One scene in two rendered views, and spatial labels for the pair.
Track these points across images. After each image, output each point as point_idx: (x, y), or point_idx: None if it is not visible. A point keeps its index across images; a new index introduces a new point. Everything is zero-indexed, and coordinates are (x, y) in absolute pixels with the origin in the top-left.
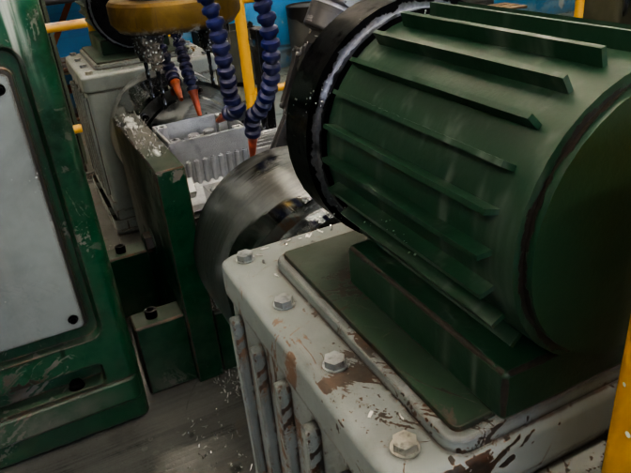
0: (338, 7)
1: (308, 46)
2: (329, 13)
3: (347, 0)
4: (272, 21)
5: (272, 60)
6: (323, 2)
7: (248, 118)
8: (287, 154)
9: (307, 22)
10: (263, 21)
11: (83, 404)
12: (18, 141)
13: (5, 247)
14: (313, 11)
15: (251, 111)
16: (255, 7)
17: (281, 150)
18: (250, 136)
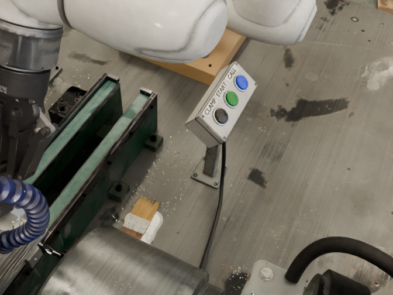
0: (33, 71)
1: (3, 107)
2: (26, 83)
3: (44, 65)
4: (45, 206)
5: (45, 226)
6: (15, 72)
7: (6, 248)
8: (78, 280)
9: (0, 93)
10: (36, 213)
11: None
12: None
13: None
14: (4, 82)
15: (10, 244)
16: (27, 209)
17: (66, 274)
18: (7, 253)
